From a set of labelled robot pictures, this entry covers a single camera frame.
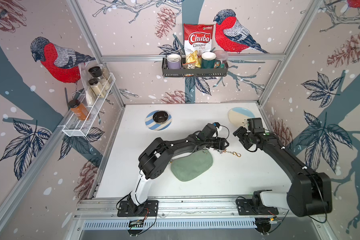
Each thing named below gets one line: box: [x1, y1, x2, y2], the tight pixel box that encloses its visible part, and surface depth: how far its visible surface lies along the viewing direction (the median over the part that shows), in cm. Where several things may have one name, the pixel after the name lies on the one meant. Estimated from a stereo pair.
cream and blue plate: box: [227, 107, 256, 128], surface depth 118 cm
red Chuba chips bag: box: [183, 23, 215, 62], surface depth 81 cm
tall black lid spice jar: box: [88, 66, 111, 91], surface depth 81 cm
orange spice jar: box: [68, 99, 89, 121], surface depth 68 cm
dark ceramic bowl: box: [152, 110, 169, 124], surface depth 109 cm
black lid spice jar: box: [88, 78, 106, 98], surface depth 78 cm
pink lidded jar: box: [214, 50, 229, 69], surface depth 87 cm
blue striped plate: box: [145, 110, 173, 131], surface depth 109 cm
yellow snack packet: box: [185, 50, 202, 68], surface depth 86 cm
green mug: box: [201, 51, 221, 69], surface depth 85 cm
